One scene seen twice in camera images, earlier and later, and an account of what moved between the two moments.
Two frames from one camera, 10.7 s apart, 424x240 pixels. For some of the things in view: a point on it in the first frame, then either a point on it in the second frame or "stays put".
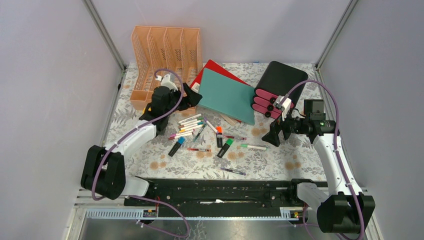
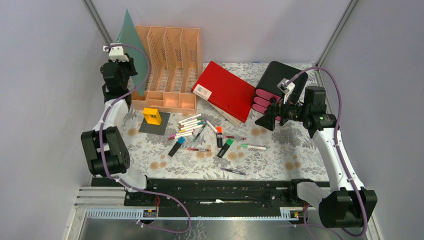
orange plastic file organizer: (161, 52) stays put
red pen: (199, 149) stays put
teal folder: (230, 98) to (135, 48)
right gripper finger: (272, 136) to (268, 120)
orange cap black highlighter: (219, 132) stays put
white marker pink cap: (171, 135) stays put
